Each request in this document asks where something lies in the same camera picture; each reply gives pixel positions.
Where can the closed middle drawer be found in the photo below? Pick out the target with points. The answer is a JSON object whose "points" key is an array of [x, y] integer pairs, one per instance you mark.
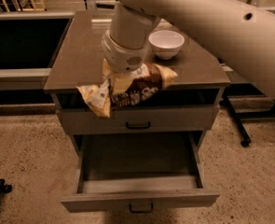
{"points": [[139, 120]]}

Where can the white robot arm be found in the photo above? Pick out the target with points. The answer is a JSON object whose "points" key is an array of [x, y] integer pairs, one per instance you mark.
{"points": [[241, 35]]}

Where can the brown chip bag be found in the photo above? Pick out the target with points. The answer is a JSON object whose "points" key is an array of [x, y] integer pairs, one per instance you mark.
{"points": [[126, 89]]}

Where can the open bottom drawer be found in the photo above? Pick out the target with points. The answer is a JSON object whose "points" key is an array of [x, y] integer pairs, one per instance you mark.
{"points": [[139, 173]]}

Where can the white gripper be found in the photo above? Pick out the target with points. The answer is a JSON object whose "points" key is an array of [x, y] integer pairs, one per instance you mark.
{"points": [[122, 58]]}

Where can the black stand leg right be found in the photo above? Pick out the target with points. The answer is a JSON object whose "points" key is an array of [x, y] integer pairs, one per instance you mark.
{"points": [[245, 138]]}

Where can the grey drawer cabinet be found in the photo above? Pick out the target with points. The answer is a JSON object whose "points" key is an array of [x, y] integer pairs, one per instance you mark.
{"points": [[178, 95]]}

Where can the white bowl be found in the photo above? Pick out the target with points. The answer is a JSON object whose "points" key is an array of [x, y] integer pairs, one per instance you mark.
{"points": [[165, 43]]}

